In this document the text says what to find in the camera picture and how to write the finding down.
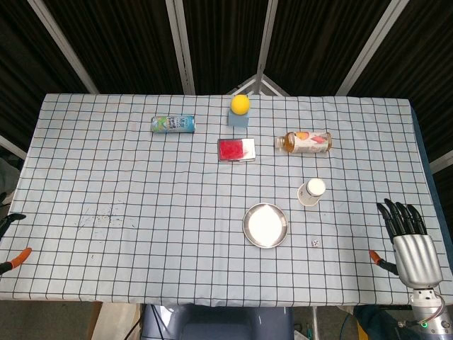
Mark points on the red ink pad tin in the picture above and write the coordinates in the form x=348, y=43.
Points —
x=236, y=149

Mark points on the white paper cup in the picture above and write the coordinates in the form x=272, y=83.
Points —
x=311, y=193

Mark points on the white die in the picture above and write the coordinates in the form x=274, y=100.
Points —
x=315, y=243

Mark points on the white frame post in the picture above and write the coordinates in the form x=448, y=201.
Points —
x=371, y=46
x=181, y=46
x=266, y=42
x=63, y=46

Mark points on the round metal plate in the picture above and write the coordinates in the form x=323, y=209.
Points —
x=266, y=225

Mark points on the white triangular frame foot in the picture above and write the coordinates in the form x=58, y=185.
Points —
x=260, y=85

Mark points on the black curtain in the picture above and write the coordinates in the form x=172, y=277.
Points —
x=124, y=35

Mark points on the tea bottle with label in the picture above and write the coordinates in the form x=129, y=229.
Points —
x=308, y=142

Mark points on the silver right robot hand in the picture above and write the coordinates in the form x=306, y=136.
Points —
x=417, y=258

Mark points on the blue-green drink can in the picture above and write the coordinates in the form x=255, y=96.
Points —
x=173, y=124

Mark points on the checkered light blue tablecloth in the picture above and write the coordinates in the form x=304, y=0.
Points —
x=141, y=212

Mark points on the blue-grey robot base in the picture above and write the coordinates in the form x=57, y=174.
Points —
x=212, y=322

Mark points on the light blue block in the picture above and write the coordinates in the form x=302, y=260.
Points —
x=238, y=119

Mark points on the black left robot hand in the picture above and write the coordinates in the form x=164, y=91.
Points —
x=16, y=261

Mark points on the yellow ball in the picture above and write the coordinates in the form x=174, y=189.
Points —
x=240, y=105

